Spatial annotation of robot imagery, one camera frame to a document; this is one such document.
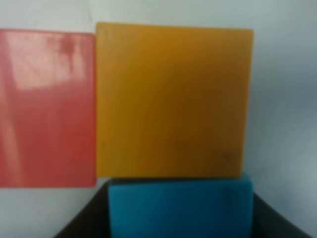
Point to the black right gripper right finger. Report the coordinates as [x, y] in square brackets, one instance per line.
[267, 223]

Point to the blue block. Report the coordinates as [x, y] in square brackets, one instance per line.
[182, 208]

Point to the orange block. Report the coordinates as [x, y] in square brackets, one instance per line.
[171, 100]

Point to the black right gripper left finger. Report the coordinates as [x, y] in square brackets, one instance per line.
[93, 220]

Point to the red block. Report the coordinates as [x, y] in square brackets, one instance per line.
[47, 109]

